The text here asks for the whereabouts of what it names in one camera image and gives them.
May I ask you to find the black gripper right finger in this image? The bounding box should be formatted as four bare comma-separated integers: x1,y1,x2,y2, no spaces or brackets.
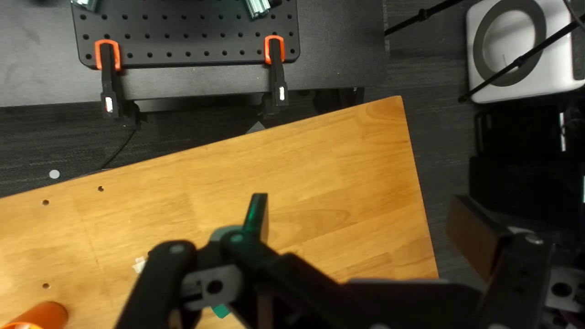
446,195,510,281

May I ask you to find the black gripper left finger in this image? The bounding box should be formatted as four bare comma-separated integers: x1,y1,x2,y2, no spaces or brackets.
241,191,268,239

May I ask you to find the orange plastic cup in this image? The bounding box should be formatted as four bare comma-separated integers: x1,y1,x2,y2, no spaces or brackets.
1,301,69,329

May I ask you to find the small green block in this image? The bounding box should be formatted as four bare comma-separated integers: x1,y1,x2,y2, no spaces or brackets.
208,224,245,321

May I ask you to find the right orange black clamp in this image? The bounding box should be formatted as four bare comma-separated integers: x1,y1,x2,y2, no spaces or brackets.
263,34,288,107

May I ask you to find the orange black clamp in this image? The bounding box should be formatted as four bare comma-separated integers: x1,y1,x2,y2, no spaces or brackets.
93,38,122,116
263,34,288,107

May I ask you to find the black perforated mounting board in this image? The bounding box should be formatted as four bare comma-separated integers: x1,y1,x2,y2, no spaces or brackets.
71,0,301,69

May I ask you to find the left orange black clamp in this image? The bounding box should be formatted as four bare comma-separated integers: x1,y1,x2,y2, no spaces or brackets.
93,38,122,116

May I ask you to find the white box with black ring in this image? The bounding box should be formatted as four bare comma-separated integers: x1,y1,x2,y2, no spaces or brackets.
466,0,585,104

